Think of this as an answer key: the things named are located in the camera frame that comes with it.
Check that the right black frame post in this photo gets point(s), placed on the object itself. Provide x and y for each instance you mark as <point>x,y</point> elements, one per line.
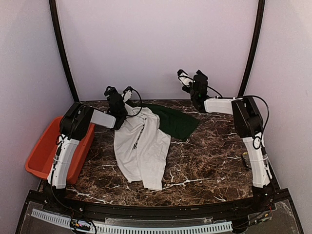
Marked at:
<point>253,47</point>

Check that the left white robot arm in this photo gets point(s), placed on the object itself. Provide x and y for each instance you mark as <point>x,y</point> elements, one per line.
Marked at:
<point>74,126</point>

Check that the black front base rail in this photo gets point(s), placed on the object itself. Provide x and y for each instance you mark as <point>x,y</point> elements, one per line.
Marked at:
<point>231,210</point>

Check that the white green Charlie Brown shirt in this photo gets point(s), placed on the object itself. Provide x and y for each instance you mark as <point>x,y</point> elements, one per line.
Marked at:
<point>142,143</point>

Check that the red plastic bin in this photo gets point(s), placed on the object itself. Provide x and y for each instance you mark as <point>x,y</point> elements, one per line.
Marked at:
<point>40,160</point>

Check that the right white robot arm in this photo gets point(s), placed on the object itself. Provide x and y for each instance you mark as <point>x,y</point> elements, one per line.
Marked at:
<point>248,122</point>

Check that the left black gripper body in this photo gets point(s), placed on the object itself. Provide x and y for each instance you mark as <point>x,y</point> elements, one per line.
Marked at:
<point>113,90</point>

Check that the left black frame post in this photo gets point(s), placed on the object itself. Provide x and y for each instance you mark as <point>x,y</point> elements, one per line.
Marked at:
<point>61,49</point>

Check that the dark brooch on table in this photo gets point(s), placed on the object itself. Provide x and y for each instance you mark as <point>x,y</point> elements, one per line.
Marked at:
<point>244,158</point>

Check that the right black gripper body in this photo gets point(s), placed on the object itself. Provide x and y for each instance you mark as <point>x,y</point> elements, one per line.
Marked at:
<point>193,95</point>

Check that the white slotted cable duct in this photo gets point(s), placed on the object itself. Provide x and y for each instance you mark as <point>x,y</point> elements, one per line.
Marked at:
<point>131,226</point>

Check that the black frame post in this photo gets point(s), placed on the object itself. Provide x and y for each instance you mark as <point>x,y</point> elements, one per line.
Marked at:
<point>61,49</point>
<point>253,47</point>

